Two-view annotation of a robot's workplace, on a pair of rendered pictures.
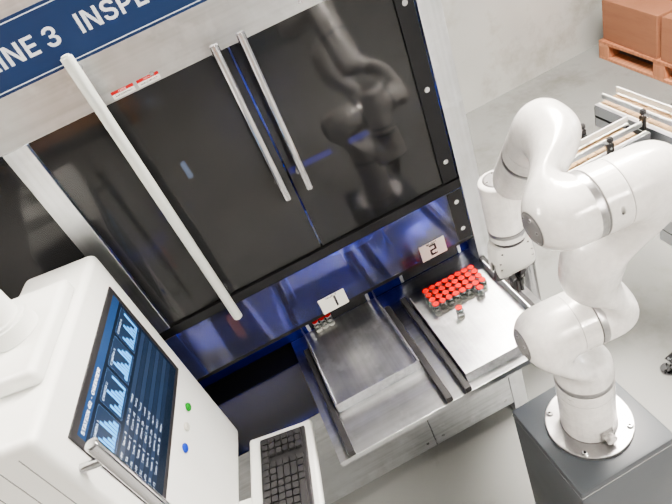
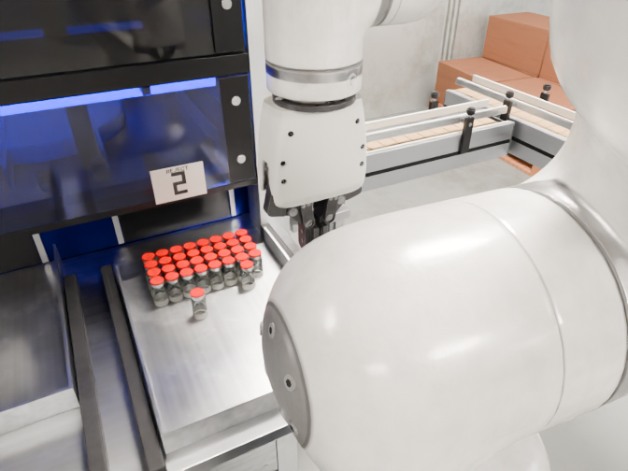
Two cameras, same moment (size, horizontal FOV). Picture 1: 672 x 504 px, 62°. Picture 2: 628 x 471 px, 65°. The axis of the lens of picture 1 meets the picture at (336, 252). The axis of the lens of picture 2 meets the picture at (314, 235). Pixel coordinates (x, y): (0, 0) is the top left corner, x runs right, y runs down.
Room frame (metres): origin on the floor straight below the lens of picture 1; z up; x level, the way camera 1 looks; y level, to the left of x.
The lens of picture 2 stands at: (0.53, -0.21, 1.40)
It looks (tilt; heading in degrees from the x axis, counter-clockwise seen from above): 34 degrees down; 338
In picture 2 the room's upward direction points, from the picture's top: straight up
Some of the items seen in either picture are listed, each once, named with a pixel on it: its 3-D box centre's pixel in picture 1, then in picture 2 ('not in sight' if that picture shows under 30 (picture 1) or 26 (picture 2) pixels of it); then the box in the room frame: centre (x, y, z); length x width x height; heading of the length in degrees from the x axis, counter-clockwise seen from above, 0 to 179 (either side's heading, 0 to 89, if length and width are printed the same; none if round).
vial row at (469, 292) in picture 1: (460, 296); (209, 277); (1.16, -0.28, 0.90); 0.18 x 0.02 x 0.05; 95
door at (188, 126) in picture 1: (195, 201); not in sight; (1.24, 0.26, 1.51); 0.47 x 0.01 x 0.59; 95
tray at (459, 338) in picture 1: (476, 315); (227, 314); (1.07, -0.29, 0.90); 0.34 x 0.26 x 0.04; 5
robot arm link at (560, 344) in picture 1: (564, 345); (431, 399); (0.67, -0.34, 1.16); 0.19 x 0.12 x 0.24; 90
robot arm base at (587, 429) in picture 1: (586, 399); not in sight; (0.67, -0.37, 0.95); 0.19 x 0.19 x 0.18
